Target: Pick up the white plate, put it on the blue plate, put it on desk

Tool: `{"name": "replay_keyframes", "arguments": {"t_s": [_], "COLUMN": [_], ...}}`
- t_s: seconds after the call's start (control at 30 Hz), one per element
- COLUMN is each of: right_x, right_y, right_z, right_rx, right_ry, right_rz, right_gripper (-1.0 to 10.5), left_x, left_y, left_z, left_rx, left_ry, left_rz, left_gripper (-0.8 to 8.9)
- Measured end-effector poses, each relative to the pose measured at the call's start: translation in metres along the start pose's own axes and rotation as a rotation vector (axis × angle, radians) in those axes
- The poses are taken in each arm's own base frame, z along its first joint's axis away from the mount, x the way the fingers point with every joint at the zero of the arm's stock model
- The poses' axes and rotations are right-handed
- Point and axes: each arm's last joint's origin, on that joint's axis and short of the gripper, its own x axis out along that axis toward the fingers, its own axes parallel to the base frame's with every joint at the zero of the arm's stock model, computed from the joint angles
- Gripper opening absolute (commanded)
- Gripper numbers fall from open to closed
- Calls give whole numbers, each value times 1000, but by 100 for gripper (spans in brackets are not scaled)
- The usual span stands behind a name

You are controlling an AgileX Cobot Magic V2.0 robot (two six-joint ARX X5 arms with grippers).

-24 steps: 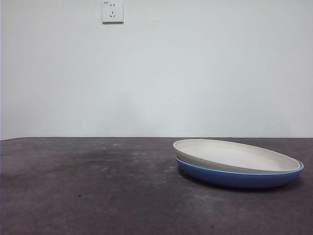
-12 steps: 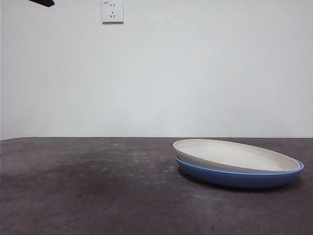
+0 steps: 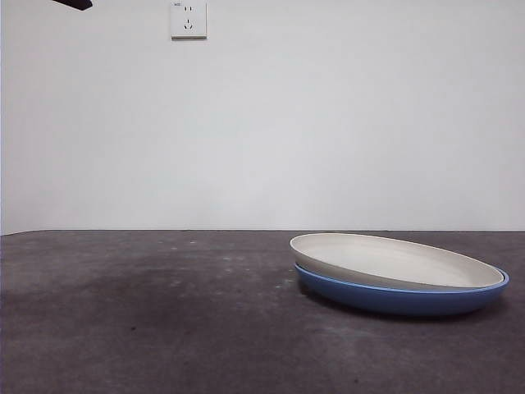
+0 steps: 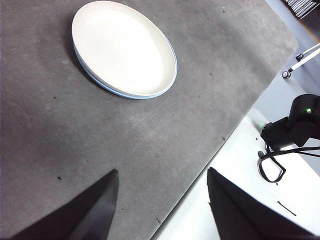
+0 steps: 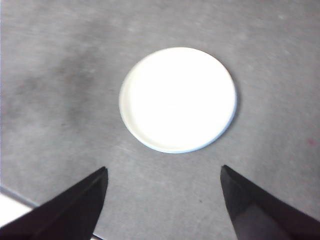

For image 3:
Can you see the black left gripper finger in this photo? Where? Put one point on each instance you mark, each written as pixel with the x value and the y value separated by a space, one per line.
pixel 80 4

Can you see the white round plate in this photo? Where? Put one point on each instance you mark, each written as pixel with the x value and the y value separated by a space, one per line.
pixel 389 262

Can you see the blue round plate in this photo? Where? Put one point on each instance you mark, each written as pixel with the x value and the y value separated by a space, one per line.
pixel 389 303

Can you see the white wall socket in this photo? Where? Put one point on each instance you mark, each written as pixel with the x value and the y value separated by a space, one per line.
pixel 188 20

